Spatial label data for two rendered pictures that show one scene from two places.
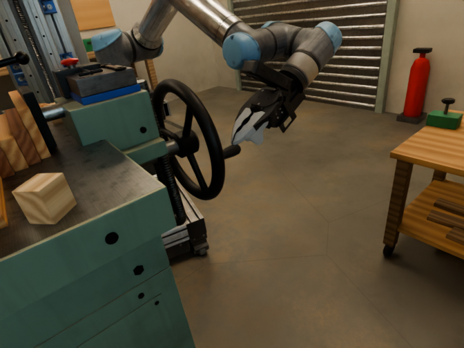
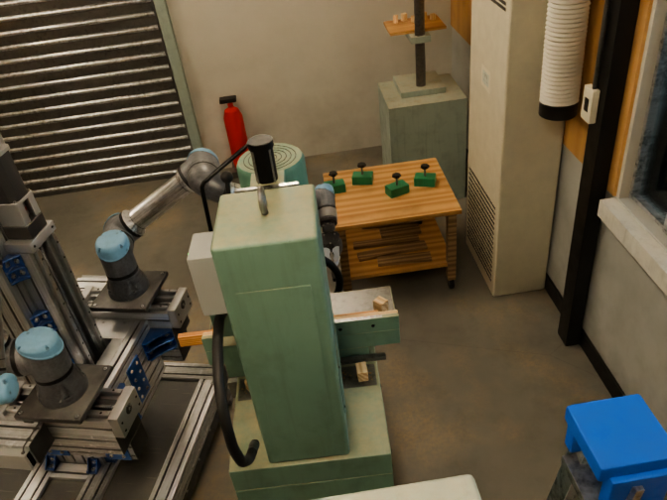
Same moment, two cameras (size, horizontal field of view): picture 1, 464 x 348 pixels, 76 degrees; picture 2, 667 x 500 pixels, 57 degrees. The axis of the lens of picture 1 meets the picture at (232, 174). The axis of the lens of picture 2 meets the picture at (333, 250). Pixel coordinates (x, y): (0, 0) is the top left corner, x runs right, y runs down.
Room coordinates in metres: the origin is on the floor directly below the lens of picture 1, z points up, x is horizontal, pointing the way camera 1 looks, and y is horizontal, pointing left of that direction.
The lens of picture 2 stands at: (-0.47, 1.46, 2.21)
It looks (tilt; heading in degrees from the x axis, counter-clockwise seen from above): 36 degrees down; 305
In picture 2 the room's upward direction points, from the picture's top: 8 degrees counter-clockwise
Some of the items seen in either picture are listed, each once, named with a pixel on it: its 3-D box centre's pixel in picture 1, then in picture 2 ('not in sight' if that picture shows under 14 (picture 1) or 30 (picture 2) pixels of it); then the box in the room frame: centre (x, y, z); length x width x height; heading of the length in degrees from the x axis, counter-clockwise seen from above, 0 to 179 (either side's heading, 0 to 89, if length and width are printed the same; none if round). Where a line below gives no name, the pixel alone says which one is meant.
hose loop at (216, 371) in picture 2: not in sight; (235, 391); (0.33, 0.80, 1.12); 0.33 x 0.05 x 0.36; 124
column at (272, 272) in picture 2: not in sight; (290, 334); (0.29, 0.62, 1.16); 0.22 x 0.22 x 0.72; 34
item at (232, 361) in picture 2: not in sight; (240, 351); (0.48, 0.62, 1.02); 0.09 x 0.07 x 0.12; 34
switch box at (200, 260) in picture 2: not in sight; (210, 273); (0.39, 0.72, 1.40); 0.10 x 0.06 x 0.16; 124
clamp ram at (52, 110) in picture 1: (56, 111); not in sight; (0.52, 0.28, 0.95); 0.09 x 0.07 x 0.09; 34
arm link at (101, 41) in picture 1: (112, 49); (115, 252); (1.25, 0.39, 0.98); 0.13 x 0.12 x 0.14; 132
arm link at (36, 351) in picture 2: not in sight; (41, 352); (1.06, 0.86, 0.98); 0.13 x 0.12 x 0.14; 36
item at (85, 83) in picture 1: (94, 78); not in sight; (0.57, 0.22, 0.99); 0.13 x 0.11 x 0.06; 34
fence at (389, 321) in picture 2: not in sight; (301, 332); (0.43, 0.41, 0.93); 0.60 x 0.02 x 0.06; 34
